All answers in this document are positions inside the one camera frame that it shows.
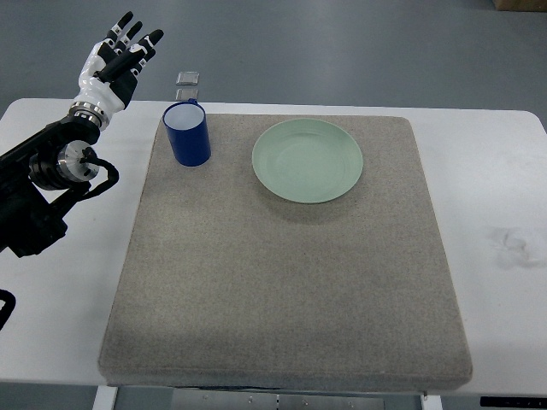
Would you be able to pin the metal table frame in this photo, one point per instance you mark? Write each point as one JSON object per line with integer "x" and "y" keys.
{"x": 164, "y": 398}

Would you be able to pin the cardboard box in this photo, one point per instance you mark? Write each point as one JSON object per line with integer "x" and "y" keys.
{"x": 520, "y": 5}

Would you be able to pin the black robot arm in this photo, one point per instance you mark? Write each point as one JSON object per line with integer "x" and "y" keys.
{"x": 43, "y": 177}

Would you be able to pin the light green plate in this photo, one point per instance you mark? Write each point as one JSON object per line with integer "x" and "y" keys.
{"x": 307, "y": 160}

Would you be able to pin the lower metal floor plate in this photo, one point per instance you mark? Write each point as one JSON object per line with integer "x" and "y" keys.
{"x": 186, "y": 94}

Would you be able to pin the beige felt mat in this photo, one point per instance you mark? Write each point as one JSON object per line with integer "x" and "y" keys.
{"x": 227, "y": 285}

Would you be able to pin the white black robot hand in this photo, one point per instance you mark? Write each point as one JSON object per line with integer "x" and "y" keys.
{"x": 109, "y": 76}

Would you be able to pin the blue mug white inside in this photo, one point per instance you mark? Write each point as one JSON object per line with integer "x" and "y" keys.
{"x": 187, "y": 130}

